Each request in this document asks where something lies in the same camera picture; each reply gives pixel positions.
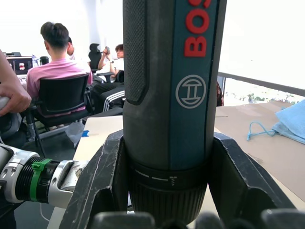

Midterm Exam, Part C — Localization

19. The seated person in pink shirt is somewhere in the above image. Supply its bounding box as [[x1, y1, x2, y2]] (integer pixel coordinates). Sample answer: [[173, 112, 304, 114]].
[[25, 21, 93, 117]]

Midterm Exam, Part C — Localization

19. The black mesh office chair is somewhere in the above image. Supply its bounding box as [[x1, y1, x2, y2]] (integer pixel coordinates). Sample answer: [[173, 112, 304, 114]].
[[30, 73, 96, 134]]

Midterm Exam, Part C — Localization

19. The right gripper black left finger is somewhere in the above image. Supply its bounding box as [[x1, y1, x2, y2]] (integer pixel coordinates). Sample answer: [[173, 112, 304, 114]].
[[59, 132, 131, 229]]

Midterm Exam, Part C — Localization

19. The dark window frame rail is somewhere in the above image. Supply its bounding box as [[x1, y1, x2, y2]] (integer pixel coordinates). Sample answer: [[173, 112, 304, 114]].
[[218, 71, 305, 97]]

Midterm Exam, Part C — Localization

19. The clear plastic bag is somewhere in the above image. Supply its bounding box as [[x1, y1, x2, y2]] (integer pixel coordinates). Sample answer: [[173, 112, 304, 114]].
[[65, 120, 85, 146]]

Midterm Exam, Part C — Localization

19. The black chair with headrest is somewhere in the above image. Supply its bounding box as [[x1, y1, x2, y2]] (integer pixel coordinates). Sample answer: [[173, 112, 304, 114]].
[[88, 43, 103, 74]]

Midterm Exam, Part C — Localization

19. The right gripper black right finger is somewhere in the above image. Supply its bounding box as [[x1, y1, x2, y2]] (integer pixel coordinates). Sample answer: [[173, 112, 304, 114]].
[[206, 135, 298, 223]]

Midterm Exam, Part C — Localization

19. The Bosch electric screwdriver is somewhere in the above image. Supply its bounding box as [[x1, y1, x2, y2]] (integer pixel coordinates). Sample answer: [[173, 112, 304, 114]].
[[122, 0, 227, 221]]

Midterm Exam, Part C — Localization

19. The brown cardboard sheet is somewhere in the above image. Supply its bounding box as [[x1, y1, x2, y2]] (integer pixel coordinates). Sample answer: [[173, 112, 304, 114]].
[[213, 100, 305, 206]]

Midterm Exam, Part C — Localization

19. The lit computer screen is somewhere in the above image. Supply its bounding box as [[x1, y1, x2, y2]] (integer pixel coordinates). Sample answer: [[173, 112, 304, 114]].
[[6, 56, 33, 77]]

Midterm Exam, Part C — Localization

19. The person's bare hand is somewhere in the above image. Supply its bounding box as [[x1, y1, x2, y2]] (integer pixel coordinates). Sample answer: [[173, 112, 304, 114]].
[[0, 78, 32, 117]]

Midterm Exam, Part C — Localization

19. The light blue drawstring bag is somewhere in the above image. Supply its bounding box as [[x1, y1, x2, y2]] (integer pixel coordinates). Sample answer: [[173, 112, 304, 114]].
[[246, 99, 305, 145]]

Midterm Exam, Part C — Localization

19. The green cable tie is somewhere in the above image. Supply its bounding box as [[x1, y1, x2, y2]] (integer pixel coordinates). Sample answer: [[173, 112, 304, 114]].
[[30, 158, 52, 202]]

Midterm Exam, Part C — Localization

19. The red patterned fabric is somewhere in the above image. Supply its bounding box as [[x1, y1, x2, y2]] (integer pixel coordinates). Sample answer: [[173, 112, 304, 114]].
[[215, 81, 225, 107]]

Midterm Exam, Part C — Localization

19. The white rounded object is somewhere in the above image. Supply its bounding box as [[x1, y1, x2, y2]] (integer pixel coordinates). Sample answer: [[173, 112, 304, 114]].
[[0, 96, 10, 111]]

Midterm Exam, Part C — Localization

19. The reclining person in striped trousers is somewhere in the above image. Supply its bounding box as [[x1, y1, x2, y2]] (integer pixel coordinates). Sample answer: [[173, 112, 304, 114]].
[[91, 44, 126, 117]]

